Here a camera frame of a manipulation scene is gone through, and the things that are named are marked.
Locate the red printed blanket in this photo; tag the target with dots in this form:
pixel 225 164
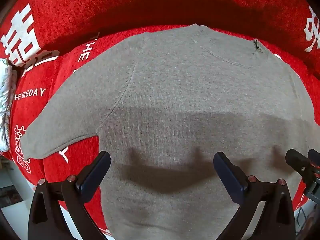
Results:
pixel 100 10

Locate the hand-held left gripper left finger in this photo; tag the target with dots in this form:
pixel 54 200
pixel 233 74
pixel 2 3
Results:
pixel 93 175

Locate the light blue printed mat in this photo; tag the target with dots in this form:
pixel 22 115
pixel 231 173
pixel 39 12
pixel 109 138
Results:
pixel 306 217

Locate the white patterned cloth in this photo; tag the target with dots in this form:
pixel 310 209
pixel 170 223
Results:
pixel 6 100

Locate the grey knit sweater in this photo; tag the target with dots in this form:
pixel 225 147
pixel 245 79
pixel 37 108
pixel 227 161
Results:
pixel 175 100

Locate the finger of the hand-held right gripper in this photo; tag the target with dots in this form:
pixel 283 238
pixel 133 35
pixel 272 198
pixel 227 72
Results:
pixel 298 163
pixel 315 156

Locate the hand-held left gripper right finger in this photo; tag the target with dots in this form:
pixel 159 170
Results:
pixel 230 177

